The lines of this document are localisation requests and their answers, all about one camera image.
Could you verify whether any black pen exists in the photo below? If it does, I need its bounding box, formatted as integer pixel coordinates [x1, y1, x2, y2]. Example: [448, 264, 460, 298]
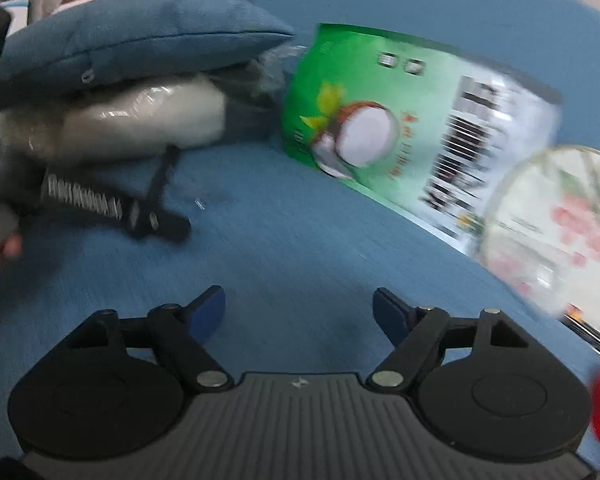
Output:
[147, 144, 181, 208]

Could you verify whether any black slim bar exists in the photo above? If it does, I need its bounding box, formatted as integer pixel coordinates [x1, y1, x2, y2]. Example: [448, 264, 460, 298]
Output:
[562, 305, 600, 361]

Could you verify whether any green coconut snack bag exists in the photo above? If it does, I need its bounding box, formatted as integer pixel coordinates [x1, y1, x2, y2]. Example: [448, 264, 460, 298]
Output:
[280, 22, 563, 256]

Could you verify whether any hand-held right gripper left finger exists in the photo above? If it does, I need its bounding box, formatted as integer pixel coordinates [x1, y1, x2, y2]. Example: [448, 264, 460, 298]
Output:
[62, 285, 233, 393]

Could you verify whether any round floral fan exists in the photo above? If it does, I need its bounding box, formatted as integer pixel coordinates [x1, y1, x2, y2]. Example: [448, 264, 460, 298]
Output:
[477, 145, 600, 321]

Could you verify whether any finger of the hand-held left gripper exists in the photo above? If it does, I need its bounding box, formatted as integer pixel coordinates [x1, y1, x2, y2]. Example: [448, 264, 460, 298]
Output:
[121, 195, 156, 226]
[130, 209, 192, 242]

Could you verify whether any blue pillow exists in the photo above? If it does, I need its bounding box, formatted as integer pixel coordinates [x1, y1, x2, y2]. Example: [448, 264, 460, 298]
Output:
[0, 0, 296, 111]

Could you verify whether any crumpled clear plastic bag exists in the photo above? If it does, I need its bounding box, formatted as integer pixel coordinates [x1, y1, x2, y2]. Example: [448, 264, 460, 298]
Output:
[220, 42, 311, 126]

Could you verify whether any person's left hand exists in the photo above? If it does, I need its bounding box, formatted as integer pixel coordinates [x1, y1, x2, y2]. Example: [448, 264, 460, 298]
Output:
[0, 234, 25, 281]

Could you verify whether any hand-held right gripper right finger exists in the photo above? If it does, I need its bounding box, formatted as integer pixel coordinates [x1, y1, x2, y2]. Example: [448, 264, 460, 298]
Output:
[365, 287, 533, 393]

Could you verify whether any plastic-wrapped white roll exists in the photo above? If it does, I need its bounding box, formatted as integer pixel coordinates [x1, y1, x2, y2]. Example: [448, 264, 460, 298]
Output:
[0, 74, 228, 163]

